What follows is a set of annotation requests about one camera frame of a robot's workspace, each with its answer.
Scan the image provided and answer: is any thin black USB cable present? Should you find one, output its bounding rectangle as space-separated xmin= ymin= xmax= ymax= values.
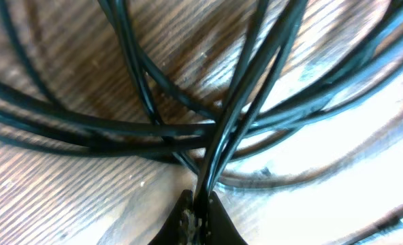
xmin=0 ymin=0 xmax=403 ymax=245

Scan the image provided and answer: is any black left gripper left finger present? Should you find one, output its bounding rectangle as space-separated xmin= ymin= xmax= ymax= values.
xmin=148 ymin=189 xmax=193 ymax=245

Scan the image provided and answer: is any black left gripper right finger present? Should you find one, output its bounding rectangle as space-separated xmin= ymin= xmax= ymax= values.
xmin=206 ymin=192 xmax=247 ymax=245

